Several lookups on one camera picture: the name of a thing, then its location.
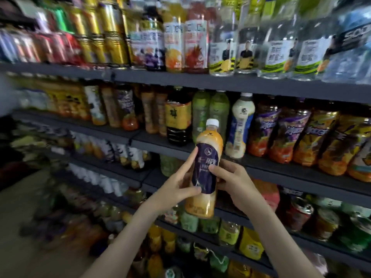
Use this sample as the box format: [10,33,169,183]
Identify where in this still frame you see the person's right hand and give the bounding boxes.
[209,159,265,215]

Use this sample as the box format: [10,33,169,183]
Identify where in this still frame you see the person's left hand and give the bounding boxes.
[142,146,202,218]

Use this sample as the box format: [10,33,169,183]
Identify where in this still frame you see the pink squat drink bottle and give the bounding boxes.
[253,179,281,212]

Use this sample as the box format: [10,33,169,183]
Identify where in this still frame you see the dark label tea bottle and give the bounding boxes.
[185,119,224,219]

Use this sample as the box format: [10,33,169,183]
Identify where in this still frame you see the white blue drink bottle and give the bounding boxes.
[225,92,256,160]

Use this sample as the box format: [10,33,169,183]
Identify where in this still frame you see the row of small white bottles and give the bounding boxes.
[68,164,130,198]

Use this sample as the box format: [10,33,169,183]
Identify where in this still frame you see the green drink bottle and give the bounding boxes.
[209,91,231,140]
[191,90,211,143]

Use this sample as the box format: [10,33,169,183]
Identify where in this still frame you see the dark bottle yellow label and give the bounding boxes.
[166,86,192,147]

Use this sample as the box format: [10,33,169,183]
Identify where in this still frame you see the amber tea bottle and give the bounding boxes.
[141,86,158,134]
[154,88,169,136]
[101,84,123,129]

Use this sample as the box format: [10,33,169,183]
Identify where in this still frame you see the dark grey metal shelf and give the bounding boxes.
[0,55,371,278]

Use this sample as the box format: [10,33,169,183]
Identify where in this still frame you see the red fruit juice bottle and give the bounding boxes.
[184,0,210,74]

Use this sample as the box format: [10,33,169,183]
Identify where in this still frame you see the orange juice bottle white cap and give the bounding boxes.
[164,2,186,73]

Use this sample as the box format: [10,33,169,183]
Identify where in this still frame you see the yellow juice bottle blue label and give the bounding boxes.
[16,78,48,111]

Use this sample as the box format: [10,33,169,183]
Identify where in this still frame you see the stack of gold Red Bull cans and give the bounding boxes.
[68,0,131,67]

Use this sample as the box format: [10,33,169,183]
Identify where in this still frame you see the group of red soda cans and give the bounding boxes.
[32,31,83,65]

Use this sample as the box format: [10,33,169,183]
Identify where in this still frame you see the white orange soda cans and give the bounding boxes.
[0,29,37,63]

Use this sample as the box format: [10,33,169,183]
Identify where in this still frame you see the person's right forearm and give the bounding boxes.
[242,197,322,278]

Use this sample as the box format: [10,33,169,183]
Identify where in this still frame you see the person's left forearm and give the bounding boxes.
[84,207,162,278]

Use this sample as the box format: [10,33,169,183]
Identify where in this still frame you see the red label metal tin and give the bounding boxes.
[283,197,315,233]

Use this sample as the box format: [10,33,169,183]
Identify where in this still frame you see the gold lid metal tin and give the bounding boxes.
[315,208,341,241]

